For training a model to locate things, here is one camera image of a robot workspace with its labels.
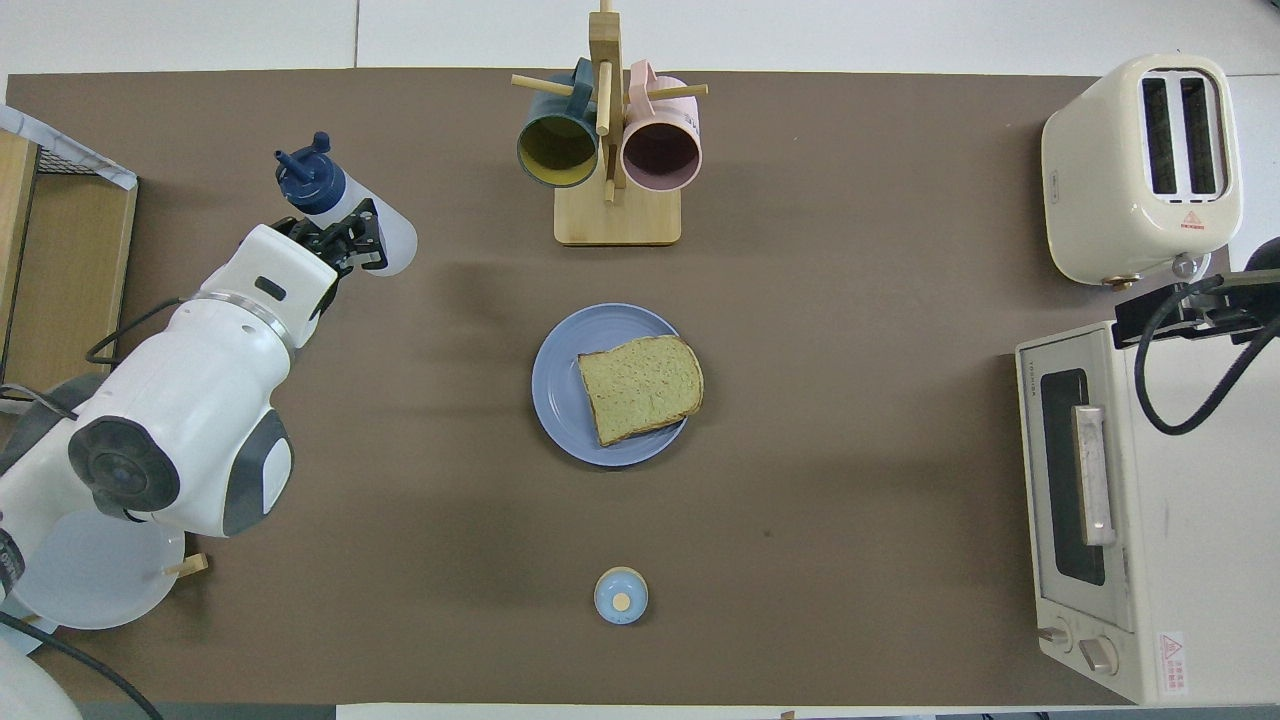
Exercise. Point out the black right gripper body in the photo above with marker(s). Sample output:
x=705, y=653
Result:
x=1255, y=295

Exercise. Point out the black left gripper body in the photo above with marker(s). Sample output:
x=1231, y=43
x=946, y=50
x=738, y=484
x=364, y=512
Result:
x=318, y=242

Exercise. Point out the translucent squeeze bottle blue cap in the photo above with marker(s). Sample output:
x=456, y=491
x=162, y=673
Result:
x=320, y=185

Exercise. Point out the toasted bread slice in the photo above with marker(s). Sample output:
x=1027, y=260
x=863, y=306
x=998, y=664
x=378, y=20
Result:
x=640, y=390

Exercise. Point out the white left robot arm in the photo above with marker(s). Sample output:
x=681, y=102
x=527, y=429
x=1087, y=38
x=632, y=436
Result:
x=190, y=400

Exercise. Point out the blue round plate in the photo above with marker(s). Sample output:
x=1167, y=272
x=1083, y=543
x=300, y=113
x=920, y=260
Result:
x=555, y=390

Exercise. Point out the wooden plate rack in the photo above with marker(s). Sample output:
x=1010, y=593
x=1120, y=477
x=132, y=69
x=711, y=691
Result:
x=190, y=565

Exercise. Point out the grey-blue plate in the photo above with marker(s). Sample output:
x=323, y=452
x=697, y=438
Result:
x=110, y=590

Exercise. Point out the light blue plate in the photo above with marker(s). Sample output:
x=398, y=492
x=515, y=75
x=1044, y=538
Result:
x=32, y=638

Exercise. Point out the cream two-slot toaster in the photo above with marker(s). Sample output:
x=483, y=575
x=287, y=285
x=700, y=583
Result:
x=1090, y=190

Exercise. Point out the white toaster oven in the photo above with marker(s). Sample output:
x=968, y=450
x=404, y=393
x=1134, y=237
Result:
x=1200, y=520

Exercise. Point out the dark teal mug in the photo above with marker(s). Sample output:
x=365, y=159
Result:
x=557, y=150

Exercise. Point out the wooden stepped shelf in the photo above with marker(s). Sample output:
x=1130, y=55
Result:
x=75, y=250

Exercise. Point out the wooden mug tree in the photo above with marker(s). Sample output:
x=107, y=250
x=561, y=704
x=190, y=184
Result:
x=617, y=220

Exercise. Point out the pink ribbed mug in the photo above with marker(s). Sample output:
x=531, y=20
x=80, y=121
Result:
x=660, y=155

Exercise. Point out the brown table mat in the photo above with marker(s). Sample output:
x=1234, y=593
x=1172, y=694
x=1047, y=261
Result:
x=850, y=450

